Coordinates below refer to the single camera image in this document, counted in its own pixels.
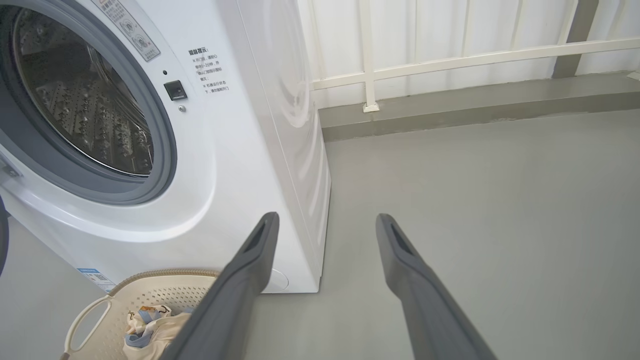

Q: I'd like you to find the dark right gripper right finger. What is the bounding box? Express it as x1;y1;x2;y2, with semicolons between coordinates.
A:
375;213;498;360

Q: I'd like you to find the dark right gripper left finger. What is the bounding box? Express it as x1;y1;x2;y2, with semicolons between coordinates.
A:
160;211;281;360

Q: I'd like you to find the cream cloth garment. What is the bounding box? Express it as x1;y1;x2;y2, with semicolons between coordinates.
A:
122;305;193;360

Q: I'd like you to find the round black glass washer door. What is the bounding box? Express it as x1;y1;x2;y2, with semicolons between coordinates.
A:
0;196;10;277

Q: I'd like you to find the cream perforated laundry basket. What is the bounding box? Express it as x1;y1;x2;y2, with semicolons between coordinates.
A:
60;269;222;360

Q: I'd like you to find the white front-load washing machine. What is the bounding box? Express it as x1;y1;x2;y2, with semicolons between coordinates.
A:
0;0;332;294

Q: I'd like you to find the grey rubber door seal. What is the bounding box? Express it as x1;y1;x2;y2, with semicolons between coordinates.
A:
0;0;178;206

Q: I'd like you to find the black door latch slot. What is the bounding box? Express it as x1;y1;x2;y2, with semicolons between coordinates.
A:
163;80;188;102

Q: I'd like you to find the round white filter cover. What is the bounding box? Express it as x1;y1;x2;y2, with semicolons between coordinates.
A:
267;268;290;292

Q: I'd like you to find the blue energy label sticker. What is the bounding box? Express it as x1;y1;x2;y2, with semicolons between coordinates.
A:
76;268;117;293

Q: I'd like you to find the steel perforated washer drum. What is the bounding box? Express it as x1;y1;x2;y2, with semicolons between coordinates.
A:
12;7;153;177

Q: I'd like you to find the white metal railing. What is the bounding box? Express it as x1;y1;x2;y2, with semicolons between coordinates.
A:
300;0;640;113

